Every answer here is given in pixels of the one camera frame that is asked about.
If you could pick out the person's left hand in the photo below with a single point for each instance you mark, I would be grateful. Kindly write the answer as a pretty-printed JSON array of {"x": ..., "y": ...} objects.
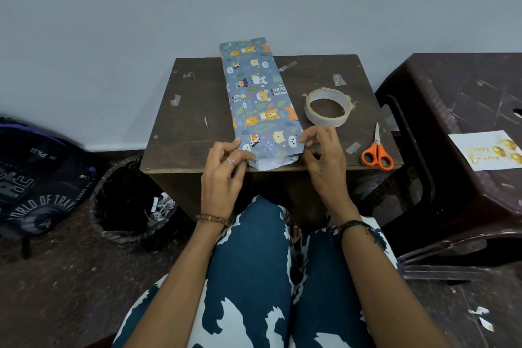
[{"x": 222, "y": 184}]

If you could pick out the person's right hand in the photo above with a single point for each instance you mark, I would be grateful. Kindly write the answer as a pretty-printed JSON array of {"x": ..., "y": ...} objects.
[{"x": 328, "y": 172}]

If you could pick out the clear tape roll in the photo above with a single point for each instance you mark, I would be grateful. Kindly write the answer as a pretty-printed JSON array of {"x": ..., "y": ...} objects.
[{"x": 312, "y": 115}]

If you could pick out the happy birthday card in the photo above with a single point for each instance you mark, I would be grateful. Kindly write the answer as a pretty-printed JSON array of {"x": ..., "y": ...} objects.
[{"x": 477, "y": 152}]

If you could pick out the person's left forearm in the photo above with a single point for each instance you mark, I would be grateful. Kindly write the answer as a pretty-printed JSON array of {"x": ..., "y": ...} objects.
[{"x": 175, "y": 290}]

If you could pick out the person's right forearm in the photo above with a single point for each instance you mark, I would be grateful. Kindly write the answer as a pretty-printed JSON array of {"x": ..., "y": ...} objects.
[{"x": 387, "y": 290}]

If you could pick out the person's bare foot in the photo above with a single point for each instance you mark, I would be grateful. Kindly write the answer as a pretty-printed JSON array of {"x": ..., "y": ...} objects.
[{"x": 296, "y": 233}]

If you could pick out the small dark wooden table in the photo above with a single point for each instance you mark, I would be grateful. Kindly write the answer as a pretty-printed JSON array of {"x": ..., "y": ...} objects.
[{"x": 183, "y": 135}]

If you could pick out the crumpled paper scraps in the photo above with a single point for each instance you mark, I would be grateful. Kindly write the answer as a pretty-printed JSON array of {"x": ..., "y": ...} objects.
[{"x": 161, "y": 207}]

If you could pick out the teal white patterned trousers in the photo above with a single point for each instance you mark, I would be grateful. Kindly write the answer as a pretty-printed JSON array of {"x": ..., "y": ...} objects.
[{"x": 253, "y": 270}]

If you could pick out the black lined trash bin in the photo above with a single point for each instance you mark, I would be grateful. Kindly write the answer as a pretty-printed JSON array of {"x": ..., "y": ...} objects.
[{"x": 118, "y": 205}]

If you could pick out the crumpled clear tape piece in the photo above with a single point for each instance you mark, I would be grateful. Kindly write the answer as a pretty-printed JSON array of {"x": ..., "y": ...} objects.
[{"x": 287, "y": 66}]

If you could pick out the brown plastic stool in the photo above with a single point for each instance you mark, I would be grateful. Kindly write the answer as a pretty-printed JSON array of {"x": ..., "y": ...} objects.
[{"x": 444, "y": 197}]

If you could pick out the black purple backpack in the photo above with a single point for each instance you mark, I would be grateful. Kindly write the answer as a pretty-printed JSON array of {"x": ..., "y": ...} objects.
[{"x": 36, "y": 184}]

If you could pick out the white paper scrap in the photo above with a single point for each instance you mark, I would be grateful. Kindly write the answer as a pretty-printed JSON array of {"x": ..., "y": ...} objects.
[
  {"x": 486, "y": 324},
  {"x": 479, "y": 310}
]

